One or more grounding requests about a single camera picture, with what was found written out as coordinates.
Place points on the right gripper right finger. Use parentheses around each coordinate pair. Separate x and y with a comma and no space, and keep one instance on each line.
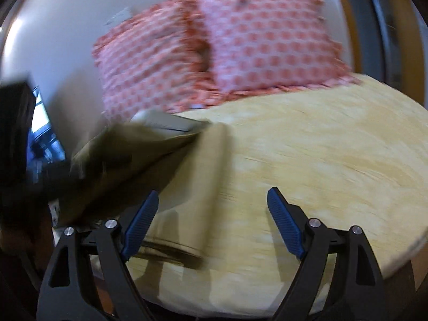
(338,278)

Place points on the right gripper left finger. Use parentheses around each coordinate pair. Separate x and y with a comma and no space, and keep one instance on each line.
(68,290)

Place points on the beige khaki pants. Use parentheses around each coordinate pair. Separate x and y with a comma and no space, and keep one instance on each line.
(183,160)

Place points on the black flat screen television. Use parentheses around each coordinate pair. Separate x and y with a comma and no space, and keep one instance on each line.
(43,145)

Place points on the yellow floral bed sheet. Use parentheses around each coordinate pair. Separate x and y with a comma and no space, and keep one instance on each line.
(350,155)

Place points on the pink polka dot pillow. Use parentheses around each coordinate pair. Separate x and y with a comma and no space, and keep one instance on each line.
(261,45)
(154,61)

